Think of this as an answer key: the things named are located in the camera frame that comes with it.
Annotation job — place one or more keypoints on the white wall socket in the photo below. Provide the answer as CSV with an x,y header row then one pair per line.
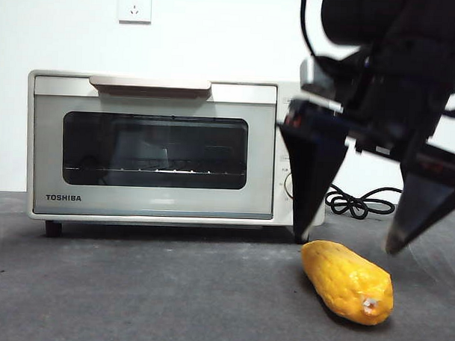
x,y
135,6

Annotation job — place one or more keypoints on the cream oven timer knob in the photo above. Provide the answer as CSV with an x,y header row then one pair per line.
x,y
288,185

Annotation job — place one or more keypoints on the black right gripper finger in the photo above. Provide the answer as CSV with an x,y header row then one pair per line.
x,y
309,173
420,207

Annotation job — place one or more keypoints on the yellow corn cob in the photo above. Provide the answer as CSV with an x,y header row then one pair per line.
x,y
343,279

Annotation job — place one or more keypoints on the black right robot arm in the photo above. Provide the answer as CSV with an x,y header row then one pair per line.
x,y
367,18

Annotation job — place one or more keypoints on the cream Toshiba toaster oven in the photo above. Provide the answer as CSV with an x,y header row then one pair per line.
x,y
286,88

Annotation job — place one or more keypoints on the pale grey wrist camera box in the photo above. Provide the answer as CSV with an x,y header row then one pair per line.
x,y
309,72

